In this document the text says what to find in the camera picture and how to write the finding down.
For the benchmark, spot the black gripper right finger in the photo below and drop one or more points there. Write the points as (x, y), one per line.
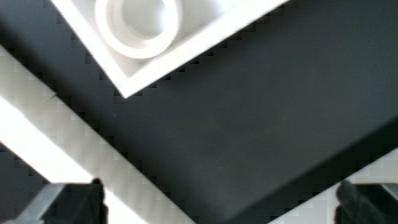
(368, 203)

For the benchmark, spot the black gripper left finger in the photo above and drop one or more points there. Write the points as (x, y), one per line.
(68, 204)

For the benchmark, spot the white U-shaped obstacle fence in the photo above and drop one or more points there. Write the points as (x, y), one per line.
(60, 147)

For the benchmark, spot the white square tabletop part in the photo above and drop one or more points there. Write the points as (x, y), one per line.
(148, 34)

